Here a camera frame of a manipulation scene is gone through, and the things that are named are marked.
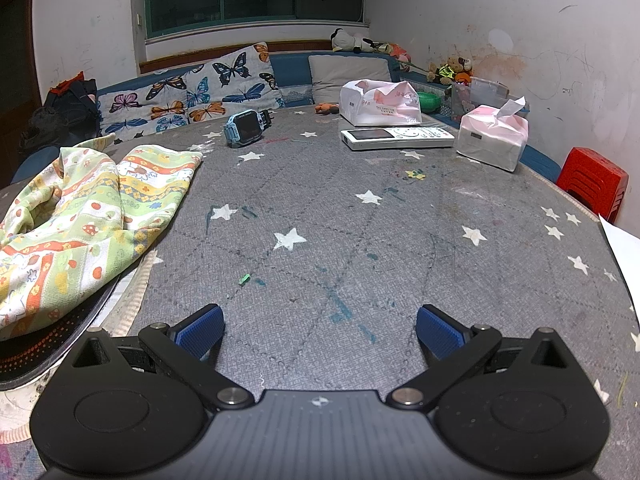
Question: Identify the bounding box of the green yellow patterned garment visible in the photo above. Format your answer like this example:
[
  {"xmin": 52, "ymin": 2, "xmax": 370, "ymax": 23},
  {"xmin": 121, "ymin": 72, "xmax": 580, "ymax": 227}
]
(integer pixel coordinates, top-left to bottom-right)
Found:
[{"xmin": 0, "ymin": 132, "xmax": 204, "ymax": 342}]

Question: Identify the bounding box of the butterfly print pillow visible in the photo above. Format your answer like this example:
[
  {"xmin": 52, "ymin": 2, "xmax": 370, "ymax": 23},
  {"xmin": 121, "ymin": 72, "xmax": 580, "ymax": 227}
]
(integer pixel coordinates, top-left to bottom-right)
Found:
[
  {"xmin": 97, "ymin": 72, "xmax": 194, "ymax": 134},
  {"xmin": 185, "ymin": 42, "xmax": 280, "ymax": 124}
]

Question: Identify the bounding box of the brown teddy bear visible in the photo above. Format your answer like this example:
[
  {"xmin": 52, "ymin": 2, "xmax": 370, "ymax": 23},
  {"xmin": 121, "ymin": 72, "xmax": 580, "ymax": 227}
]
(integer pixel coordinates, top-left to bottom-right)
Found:
[{"xmin": 425, "ymin": 54, "xmax": 474, "ymax": 87}]

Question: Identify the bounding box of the red plastic stool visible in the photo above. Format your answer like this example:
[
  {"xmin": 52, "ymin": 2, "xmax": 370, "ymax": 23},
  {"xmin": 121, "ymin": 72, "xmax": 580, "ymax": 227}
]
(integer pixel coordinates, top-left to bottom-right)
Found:
[{"xmin": 555, "ymin": 146, "xmax": 630, "ymax": 224}]

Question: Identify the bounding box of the black clothes pile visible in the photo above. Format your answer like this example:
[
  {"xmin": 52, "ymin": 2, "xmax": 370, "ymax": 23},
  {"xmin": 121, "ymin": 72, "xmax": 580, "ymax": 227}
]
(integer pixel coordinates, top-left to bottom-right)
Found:
[{"xmin": 19, "ymin": 79, "xmax": 102, "ymax": 157}]

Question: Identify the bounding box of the white flat phone box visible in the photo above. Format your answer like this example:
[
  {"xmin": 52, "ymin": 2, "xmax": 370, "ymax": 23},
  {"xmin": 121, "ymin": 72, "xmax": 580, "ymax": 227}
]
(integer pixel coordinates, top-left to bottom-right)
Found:
[{"xmin": 340, "ymin": 126, "xmax": 456, "ymax": 152}]

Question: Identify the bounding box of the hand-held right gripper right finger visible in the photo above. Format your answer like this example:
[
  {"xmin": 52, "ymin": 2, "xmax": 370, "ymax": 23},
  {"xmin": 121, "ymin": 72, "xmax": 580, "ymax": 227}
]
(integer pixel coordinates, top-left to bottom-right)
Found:
[{"xmin": 386, "ymin": 304, "xmax": 569, "ymax": 412}]

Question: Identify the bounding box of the brown wooden wall rail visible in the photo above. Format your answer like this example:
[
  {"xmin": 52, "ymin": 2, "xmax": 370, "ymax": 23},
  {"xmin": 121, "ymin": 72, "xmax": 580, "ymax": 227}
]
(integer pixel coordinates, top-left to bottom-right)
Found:
[{"xmin": 138, "ymin": 39, "xmax": 334, "ymax": 75}]

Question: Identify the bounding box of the pink plush toy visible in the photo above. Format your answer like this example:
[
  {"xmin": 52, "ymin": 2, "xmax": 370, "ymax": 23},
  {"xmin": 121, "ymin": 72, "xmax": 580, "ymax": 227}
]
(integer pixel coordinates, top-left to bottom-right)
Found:
[{"xmin": 372, "ymin": 38, "xmax": 412, "ymax": 64}]

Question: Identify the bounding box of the clear plastic box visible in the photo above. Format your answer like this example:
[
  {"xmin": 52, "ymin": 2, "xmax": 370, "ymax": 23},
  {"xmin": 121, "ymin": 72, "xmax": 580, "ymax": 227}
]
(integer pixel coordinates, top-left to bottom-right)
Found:
[{"xmin": 444, "ymin": 76, "xmax": 511, "ymax": 121}]

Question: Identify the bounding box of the black white plush toy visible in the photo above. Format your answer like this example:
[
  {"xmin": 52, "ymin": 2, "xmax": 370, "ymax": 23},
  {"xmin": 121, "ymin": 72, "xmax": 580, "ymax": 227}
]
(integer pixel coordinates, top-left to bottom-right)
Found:
[{"xmin": 329, "ymin": 28, "xmax": 377, "ymax": 55}]

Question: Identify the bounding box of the pink tissue pack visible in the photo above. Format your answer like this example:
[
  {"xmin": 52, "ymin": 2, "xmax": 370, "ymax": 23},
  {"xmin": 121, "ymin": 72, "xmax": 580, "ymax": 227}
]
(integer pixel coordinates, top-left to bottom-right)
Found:
[{"xmin": 454, "ymin": 98, "xmax": 530, "ymax": 172}]

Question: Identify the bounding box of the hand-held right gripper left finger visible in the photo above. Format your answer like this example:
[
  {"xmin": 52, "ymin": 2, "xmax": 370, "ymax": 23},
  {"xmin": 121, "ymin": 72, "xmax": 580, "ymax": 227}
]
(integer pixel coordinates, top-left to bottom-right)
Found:
[{"xmin": 66, "ymin": 303, "xmax": 255, "ymax": 412}]

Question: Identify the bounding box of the grey star-printed table cover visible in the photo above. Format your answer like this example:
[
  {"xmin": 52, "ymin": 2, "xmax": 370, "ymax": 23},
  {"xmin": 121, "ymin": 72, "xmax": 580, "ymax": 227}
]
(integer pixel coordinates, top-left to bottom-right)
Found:
[{"xmin": 0, "ymin": 107, "xmax": 640, "ymax": 480}]

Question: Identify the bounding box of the red cloth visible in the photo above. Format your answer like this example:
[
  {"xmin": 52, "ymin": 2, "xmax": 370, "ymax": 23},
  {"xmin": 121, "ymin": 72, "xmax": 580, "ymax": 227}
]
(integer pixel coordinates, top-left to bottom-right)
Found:
[{"xmin": 49, "ymin": 72, "xmax": 87, "ymax": 97}]

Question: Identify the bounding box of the white paper sheet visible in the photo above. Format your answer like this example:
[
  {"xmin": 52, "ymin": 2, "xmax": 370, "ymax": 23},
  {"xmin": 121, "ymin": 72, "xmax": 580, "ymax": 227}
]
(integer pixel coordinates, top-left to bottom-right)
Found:
[{"xmin": 598, "ymin": 212, "xmax": 640, "ymax": 354}]

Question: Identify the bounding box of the grey pillow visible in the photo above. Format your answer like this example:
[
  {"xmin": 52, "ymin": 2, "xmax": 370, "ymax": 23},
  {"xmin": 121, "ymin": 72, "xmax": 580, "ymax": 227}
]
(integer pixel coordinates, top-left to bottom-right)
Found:
[{"xmin": 308, "ymin": 54, "xmax": 394, "ymax": 106}]

